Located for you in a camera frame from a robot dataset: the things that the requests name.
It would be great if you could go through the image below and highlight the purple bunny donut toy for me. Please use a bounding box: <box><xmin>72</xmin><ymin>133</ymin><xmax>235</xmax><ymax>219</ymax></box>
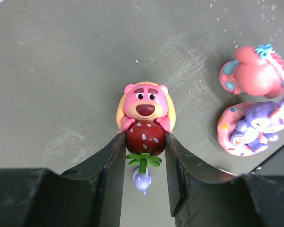
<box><xmin>217</xmin><ymin>98</ymin><xmax>284</xmax><ymax>157</ymax></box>

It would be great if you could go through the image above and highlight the small purple bear toy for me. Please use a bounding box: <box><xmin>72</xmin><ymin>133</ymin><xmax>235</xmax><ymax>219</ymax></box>
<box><xmin>133</xmin><ymin>167</ymin><xmax>152</xmax><ymax>195</ymax></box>

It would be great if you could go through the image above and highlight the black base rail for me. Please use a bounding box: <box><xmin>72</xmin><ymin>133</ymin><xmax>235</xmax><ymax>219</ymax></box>
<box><xmin>250</xmin><ymin>145</ymin><xmax>284</xmax><ymax>175</ymax></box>

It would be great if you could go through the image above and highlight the pink bear strawberry toy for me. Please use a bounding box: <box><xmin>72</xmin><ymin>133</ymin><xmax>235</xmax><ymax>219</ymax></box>
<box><xmin>116</xmin><ymin>82</ymin><xmax>176</xmax><ymax>174</ymax></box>

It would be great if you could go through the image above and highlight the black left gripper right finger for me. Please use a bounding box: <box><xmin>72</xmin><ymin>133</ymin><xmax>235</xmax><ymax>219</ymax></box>
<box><xmin>165</xmin><ymin>133</ymin><xmax>284</xmax><ymax>227</ymax></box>

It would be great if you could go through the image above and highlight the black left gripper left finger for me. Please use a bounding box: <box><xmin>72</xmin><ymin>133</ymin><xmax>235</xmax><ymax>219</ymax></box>
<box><xmin>0</xmin><ymin>133</ymin><xmax>126</xmax><ymax>227</ymax></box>

